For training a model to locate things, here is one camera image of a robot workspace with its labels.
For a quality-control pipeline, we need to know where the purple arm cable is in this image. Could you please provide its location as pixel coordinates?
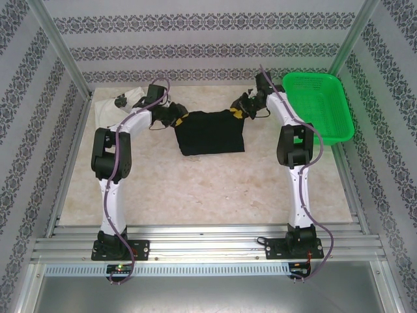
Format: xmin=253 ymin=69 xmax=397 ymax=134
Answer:
xmin=103 ymin=77 xmax=171 ymax=286
xmin=259 ymin=63 xmax=336 ymax=284

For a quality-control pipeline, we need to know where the slotted metal cable duct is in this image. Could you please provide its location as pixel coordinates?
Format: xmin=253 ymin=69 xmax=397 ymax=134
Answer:
xmin=44 ymin=263 xmax=291 ymax=276

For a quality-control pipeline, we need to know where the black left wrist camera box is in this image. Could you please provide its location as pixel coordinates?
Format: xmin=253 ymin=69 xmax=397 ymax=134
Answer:
xmin=144 ymin=83 xmax=166 ymax=102

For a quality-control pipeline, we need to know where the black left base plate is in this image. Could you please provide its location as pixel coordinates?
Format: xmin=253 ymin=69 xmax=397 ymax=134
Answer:
xmin=92 ymin=239 xmax=151 ymax=261

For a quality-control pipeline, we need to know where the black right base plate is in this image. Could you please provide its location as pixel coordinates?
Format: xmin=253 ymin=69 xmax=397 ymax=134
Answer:
xmin=264 ymin=237 xmax=325 ymax=261

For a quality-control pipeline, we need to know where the black left camera cable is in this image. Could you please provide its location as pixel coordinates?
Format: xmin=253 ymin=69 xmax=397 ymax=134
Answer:
xmin=149 ymin=119 xmax=171 ymax=132

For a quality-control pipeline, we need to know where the green plastic basket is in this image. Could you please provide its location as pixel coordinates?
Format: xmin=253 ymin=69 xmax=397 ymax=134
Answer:
xmin=281 ymin=72 xmax=356 ymax=147

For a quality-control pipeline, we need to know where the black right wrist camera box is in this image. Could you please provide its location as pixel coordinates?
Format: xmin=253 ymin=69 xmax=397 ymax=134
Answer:
xmin=246 ymin=72 xmax=272 ymax=98

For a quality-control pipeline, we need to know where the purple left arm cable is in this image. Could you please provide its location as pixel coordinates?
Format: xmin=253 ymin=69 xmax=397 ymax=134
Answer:
xmin=103 ymin=77 xmax=171 ymax=286

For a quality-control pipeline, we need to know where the left controller board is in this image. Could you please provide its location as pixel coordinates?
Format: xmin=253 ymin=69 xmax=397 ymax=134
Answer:
xmin=106 ymin=263 xmax=134 ymax=274

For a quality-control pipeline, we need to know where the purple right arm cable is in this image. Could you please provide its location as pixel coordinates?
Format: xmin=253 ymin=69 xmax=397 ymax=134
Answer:
xmin=259 ymin=63 xmax=336 ymax=284

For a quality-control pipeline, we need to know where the right controller board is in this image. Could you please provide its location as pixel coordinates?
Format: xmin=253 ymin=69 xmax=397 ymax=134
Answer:
xmin=289 ymin=261 xmax=313 ymax=273

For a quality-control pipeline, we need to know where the controller board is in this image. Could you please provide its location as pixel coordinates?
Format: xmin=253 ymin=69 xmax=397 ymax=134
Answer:
xmin=289 ymin=261 xmax=313 ymax=273
xmin=106 ymin=263 xmax=134 ymax=274

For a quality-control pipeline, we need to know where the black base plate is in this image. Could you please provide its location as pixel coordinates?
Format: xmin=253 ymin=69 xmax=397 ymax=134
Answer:
xmin=92 ymin=239 xmax=151 ymax=261
xmin=264 ymin=237 xmax=325 ymax=261

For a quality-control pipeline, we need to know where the white t-shirt with black print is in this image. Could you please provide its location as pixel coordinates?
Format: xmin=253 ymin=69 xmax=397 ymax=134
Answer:
xmin=93 ymin=86 xmax=147 ymax=130

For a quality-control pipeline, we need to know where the aluminium frame post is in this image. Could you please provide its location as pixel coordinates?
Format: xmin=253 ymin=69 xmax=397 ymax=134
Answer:
xmin=27 ymin=0 xmax=94 ymax=98
xmin=327 ymin=0 xmax=382 ymax=78

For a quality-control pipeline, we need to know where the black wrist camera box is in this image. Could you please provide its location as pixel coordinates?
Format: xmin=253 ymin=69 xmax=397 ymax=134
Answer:
xmin=144 ymin=83 xmax=166 ymax=102
xmin=246 ymin=72 xmax=272 ymax=98

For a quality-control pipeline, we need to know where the aluminium mounting rail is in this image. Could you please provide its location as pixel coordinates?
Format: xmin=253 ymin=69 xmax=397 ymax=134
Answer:
xmin=31 ymin=223 xmax=388 ymax=262

